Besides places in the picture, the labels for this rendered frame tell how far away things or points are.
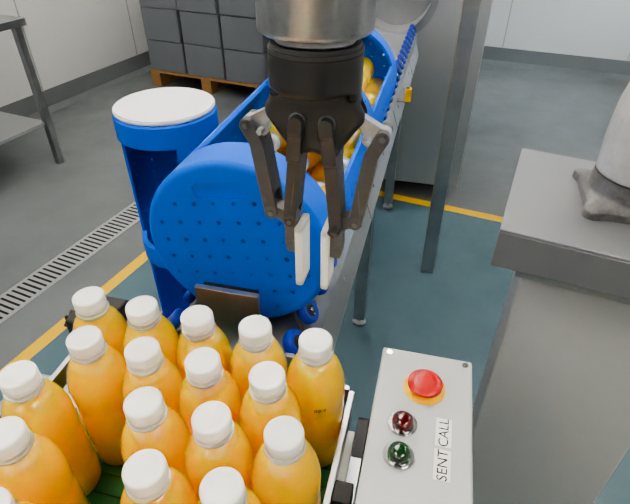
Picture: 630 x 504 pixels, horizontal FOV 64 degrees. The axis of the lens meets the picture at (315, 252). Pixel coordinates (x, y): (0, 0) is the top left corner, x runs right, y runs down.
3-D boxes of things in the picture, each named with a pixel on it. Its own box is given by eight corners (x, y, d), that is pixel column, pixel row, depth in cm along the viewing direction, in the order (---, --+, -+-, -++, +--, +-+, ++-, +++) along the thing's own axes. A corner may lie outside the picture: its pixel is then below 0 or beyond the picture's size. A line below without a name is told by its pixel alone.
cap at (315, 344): (296, 342, 60) (296, 332, 59) (329, 339, 61) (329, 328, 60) (301, 367, 57) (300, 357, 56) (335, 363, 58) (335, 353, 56)
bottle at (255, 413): (281, 516, 62) (273, 426, 51) (237, 486, 65) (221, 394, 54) (313, 471, 67) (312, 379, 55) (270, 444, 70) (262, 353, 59)
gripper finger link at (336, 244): (333, 205, 47) (365, 209, 47) (332, 248, 50) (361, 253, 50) (330, 213, 46) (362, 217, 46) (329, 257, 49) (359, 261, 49)
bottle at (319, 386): (287, 425, 72) (282, 333, 61) (335, 418, 73) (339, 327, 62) (293, 471, 67) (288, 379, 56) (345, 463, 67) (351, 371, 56)
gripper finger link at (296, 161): (304, 119, 40) (287, 116, 41) (292, 232, 47) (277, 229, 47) (316, 103, 43) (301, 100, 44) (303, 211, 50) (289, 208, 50)
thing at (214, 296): (267, 345, 82) (263, 287, 74) (263, 356, 80) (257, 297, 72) (210, 335, 83) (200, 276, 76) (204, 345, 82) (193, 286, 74)
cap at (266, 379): (271, 409, 53) (270, 398, 52) (242, 392, 54) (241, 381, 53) (292, 384, 55) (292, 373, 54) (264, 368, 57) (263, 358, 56)
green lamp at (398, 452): (411, 448, 48) (412, 440, 47) (409, 469, 46) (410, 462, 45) (388, 443, 48) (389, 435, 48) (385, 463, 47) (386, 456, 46)
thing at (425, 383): (442, 378, 55) (443, 371, 54) (440, 405, 52) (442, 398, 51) (408, 371, 55) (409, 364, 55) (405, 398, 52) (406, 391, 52)
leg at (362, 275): (366, 318, 219) (377, 192, 182) (364, 327, 214) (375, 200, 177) (353, 316, 220) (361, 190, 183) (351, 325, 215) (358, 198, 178)
